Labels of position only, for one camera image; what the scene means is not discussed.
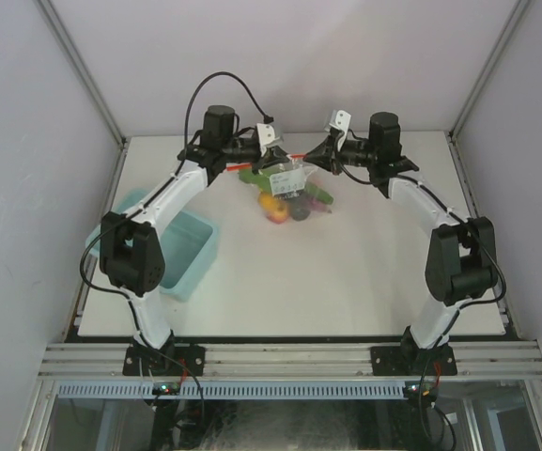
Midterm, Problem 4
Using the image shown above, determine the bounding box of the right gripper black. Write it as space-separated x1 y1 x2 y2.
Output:
305 132 379 176

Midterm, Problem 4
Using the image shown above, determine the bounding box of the clear zip top bag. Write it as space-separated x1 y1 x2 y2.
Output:
228 154 334 225

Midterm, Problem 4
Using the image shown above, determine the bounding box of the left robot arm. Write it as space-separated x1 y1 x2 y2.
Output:
99 105 289 376

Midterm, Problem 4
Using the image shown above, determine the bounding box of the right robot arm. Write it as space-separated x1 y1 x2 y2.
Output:
304 109 506 375

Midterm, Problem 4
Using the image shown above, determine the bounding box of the fake green vegetable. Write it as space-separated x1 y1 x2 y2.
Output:
239 168 334 205

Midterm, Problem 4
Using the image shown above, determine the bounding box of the fake orange fruit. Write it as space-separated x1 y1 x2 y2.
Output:
257 192 278 211

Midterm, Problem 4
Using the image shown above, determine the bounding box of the fake red yellow apple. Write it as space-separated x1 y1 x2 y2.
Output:
269 209 290 224

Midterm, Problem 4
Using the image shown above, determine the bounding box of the teal plastic bin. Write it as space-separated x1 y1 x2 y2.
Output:
84 189 219 302

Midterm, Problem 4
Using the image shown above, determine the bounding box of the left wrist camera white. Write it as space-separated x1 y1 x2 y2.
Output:
256 123 283 156

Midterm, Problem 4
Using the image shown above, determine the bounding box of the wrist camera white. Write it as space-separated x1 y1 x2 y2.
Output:
324 109 351 140
256 123 283 156

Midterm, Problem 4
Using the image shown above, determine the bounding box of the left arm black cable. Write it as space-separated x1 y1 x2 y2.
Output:
184 70 275 147

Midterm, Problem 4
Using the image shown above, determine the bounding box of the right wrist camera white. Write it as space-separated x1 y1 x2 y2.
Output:
324 109 351 140

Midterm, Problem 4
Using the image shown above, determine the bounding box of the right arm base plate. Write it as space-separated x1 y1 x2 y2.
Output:
370 345 458 376

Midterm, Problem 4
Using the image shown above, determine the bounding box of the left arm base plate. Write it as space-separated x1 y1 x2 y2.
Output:
122 344 206 377

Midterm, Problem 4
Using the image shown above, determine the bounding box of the blue slotted cable duct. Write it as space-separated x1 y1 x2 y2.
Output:
57 381 406 400

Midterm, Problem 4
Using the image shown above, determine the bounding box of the aluminium rail frame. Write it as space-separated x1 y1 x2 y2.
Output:
38 341 542 381

